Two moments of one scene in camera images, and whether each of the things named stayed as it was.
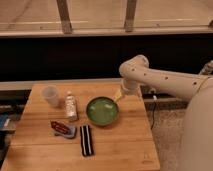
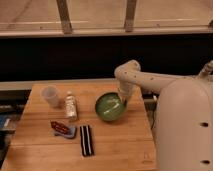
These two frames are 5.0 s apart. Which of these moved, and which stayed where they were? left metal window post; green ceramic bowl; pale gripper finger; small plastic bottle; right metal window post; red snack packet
Moved: pale gripper finger; green ceramic bowl
Stayed: red snack packet; left metal window post; right metal window post; small plastic bottle
